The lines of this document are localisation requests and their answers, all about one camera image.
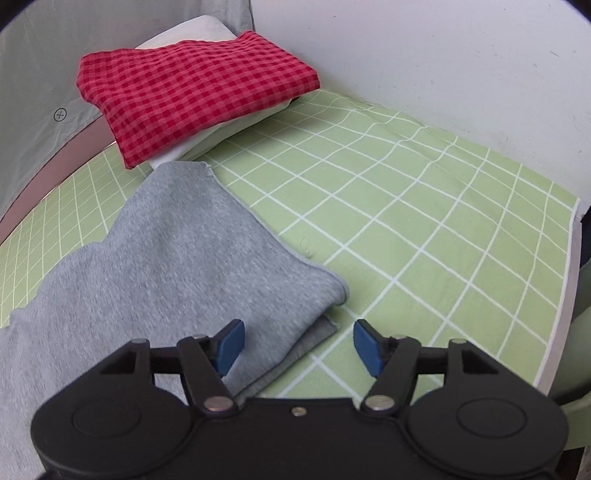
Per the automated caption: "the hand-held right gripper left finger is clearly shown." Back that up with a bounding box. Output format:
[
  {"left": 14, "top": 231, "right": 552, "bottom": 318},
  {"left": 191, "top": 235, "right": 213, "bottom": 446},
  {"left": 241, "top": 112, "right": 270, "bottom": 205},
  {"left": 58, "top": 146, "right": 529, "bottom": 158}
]
[{"left": 98, "top": 318, "right": 245, "bottom": 415}]

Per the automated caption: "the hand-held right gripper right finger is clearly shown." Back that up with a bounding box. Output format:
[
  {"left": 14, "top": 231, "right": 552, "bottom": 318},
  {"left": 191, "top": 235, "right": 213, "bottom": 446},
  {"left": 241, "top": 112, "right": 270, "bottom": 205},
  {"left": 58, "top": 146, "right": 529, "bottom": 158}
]
[{"left": 353, "top": 318, "right": 489, "bottom": 415}]

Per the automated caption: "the grey garment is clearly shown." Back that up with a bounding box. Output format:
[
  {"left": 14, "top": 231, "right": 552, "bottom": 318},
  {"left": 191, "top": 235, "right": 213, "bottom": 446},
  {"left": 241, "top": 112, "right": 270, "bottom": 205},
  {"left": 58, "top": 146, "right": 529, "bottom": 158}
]
[{"left": 0, "top": 161, "right": 349, "bottom": 480}]

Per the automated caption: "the green grid bed sheet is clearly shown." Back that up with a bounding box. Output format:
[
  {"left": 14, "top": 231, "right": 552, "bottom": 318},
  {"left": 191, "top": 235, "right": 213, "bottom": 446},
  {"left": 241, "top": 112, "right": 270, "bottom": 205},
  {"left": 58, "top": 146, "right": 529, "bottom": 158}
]
[{"left": 0, "top": 88, "right": 581, "bottom": 400}]

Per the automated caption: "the pink mattress edge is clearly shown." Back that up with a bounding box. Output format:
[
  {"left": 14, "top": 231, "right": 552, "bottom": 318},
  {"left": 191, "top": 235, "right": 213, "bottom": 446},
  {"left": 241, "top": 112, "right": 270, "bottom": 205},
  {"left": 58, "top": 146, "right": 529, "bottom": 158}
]
[{"left": 0, "top": 117, "right": 116, "bottom": 245}]

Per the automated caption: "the red checked folded garment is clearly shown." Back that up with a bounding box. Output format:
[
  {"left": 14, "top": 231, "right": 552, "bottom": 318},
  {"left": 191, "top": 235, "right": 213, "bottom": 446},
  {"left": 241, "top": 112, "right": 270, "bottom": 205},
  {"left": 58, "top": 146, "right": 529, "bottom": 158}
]
[{"left": 76, "top": 30, "right": 321, "bottom": 169}]

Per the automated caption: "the white folded garment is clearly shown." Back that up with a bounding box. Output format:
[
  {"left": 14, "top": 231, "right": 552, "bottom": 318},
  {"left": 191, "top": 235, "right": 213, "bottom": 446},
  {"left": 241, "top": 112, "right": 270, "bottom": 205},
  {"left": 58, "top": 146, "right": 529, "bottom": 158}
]
[{"left": 134, "top": 15, "right": 296, "bottom": 171}]

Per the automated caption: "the grey carrot print cloth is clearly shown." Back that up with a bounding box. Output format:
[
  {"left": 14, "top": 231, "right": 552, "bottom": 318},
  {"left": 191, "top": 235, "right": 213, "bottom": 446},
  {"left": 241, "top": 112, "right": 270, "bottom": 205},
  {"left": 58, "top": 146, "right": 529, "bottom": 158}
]
[{"left": 0, "top": 0, "right": 257, "bottom": 217}]

